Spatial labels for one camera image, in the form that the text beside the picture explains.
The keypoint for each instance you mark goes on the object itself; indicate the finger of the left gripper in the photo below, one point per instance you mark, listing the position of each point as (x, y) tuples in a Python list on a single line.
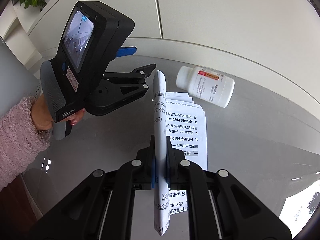
[(116, 90), (126, 51)]

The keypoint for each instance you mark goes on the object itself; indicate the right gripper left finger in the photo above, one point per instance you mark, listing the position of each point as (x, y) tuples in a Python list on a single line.
[(101, 206)]

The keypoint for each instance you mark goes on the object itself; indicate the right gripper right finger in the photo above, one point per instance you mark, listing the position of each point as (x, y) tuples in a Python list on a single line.
[(219, 206)]

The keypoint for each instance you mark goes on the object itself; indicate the white paper leaflet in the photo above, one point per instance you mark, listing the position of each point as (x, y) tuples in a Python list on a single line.
[(179, 123)]

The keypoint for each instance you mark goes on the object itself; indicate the person left hand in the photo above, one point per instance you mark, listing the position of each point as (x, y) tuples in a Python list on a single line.
[(42, 118)]

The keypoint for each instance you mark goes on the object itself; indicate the white medicine bottle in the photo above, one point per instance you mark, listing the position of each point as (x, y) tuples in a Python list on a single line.
[(206, 85)]

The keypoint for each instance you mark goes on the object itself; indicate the white tv cabinet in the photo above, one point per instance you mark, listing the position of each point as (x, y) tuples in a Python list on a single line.
[(273, 43)]

